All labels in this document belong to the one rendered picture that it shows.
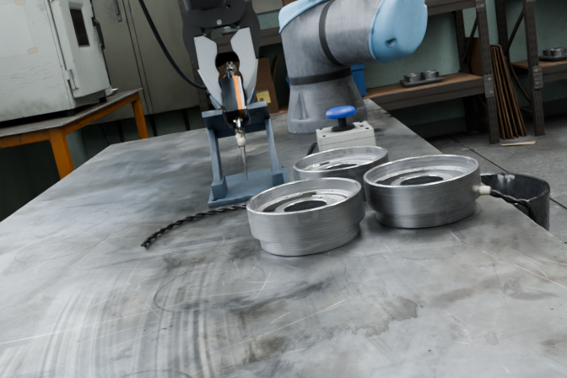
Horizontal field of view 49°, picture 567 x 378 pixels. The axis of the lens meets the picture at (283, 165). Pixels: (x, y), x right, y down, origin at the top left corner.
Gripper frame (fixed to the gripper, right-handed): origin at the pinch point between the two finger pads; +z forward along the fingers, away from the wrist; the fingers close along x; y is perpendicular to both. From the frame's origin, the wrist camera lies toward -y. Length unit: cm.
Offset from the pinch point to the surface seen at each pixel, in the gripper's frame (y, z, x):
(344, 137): -1.6, 7.8, -12.9
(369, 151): -10.0, 8.3, -14.6
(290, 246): -29.3, 10.9, -4.1
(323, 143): -1.5, 8.2, -10.1
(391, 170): -19.2, 8.6, -15.2
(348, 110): 0.3, 4.8, -14.2
